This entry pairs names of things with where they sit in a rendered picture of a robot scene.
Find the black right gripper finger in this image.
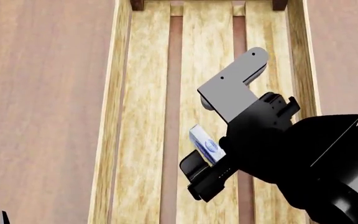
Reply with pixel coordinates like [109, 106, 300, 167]
[178, 149, 213, 182]

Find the white blue cream cheese box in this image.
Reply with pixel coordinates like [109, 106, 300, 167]
[188, 124, 227, 166]

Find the light wooden slatted tray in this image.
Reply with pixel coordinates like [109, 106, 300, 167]
[86, 0, 323, 224]

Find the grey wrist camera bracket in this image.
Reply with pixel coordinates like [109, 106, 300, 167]
[196, 46, 269, 125]

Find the dark brown wooden post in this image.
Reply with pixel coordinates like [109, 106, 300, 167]
[272, 0, 287, 11]
[130, 0, 145, 11]

